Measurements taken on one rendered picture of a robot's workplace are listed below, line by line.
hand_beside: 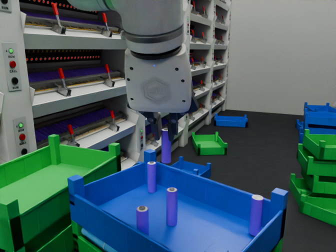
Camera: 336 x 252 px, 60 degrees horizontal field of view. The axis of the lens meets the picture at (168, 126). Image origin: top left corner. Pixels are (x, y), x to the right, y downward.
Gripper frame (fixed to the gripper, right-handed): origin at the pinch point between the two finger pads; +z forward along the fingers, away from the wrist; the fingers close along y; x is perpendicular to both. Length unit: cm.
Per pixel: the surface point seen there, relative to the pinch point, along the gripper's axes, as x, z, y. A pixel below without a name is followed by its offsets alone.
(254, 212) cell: -11.0, 6.8, 15.7
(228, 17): 282, 78, 8
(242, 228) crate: -11.1, 11.6, 14.3
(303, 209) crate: 44, 79, 46
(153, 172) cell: -0.9, 11.3, -3.2
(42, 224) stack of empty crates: -16.9, 7.9, -17.8
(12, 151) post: 8.4, 18.5, -45.3
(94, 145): 37, 42, -38
